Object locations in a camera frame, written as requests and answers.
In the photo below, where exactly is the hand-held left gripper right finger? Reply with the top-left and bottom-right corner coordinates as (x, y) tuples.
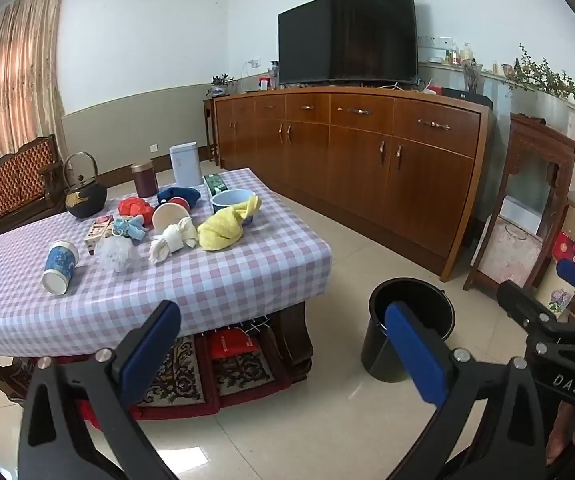
(385, 301), (548, 480)

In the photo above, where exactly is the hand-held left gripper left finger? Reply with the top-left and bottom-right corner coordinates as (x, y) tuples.
(18, 300), (183, 480)

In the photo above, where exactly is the black plastic bucket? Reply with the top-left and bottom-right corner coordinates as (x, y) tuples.
(361, 276), (455, 383)

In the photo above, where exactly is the blue face mask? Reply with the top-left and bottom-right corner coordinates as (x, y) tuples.
(112, 214), (147, 243)

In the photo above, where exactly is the red paper cup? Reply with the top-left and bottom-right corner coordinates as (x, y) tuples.
(152, 198), (190, 234)

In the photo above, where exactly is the red plastic bag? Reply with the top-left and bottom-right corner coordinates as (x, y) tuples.
(118, 197), (154, 218)

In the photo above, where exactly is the blue plastic cup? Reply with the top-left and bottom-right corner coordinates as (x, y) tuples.
(210, 189), (256, 226)

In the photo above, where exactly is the green white carton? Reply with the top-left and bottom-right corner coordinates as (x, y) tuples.
(202, 173), (229, 196)

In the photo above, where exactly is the person's right hand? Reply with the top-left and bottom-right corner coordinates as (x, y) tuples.
(545, 402), (575, 466)

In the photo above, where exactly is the patterned red rug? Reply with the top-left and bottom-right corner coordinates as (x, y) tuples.
(132, 332), (291, 421)

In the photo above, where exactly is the pink framed board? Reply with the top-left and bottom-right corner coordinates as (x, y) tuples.
(477, 214), (544, 286)

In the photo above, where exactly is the pink checked tablecloth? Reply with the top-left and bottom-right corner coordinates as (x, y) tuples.
(0, 167), (332, 358)

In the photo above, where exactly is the white mesh sponge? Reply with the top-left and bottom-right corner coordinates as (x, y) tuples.
(95, 236), (136, 272)

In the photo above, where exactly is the white rolled cloth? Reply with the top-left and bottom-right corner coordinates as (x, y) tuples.
(149, 216), (198, 264)

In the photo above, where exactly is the blue patterned paper cup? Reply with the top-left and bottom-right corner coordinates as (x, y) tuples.
(42, 240), (79, 295)

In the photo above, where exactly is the small printed box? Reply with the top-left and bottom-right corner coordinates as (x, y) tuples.
(84, 215), (114, 255)

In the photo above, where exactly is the yellow cloth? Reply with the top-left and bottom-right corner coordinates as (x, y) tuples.
(198, 196), (262, 252)

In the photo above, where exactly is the carved wooden stand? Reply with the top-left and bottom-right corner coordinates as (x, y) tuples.
(463, 112), (575, 293)

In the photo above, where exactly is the dark blue cloth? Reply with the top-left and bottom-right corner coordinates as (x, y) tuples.
(156, 186), (202, 208)

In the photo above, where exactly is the black iron teapot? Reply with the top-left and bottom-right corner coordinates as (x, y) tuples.
(62, 151), (108, 219)

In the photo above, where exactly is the dark red canister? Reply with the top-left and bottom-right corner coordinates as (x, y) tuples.
(130, 161), (157, 199)

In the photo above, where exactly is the white tin box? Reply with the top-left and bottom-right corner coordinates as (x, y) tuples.
(170, 142), (203, 188)

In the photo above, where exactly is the trailing green plant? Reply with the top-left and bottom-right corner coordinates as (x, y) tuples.
(502, 44), (575, 111)

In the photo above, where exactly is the brown wooden sideboard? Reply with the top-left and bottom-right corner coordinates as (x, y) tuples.
(214, 86), (493, 282)

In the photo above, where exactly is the black set-top box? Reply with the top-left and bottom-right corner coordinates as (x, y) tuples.
(441, 87), (493, 107)

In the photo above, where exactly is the wooden bench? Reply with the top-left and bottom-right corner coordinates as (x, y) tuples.
(0, 134), (68, 251)

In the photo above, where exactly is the glass vase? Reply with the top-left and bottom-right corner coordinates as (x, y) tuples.
(462, 58), (483, 93)

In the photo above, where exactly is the small potted plant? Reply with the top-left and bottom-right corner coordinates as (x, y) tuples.
(206, 73), (238, 97)

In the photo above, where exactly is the beige patterned curtain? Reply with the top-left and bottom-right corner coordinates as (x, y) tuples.
(0, 0), (68, 176)

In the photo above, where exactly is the black flat television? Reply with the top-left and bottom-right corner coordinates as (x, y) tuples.
(278, 0), (418, 87)

